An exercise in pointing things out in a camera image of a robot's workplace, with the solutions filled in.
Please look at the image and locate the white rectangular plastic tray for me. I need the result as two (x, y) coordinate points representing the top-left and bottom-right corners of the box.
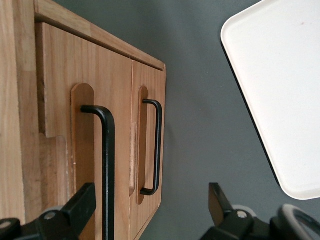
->
(220, 0), (320, 201)

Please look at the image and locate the wooden drawer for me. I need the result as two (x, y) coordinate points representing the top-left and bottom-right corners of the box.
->
(34, 21), (135, 240)
(129, 59), (166, 240)

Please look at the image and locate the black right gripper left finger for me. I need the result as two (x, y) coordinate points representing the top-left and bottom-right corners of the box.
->
(37, 182), (97, 240)

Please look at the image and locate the wooden drawer cabinet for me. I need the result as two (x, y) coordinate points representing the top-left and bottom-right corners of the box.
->
(0, 0), (167, 240)

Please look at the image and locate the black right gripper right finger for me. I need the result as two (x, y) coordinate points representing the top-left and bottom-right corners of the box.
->
(199, 182), (256, 240)

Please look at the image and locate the black metal drawer handle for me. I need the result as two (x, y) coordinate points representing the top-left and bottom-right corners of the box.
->
(80, 105), (116, 240)
(139, 98), (163, 196)

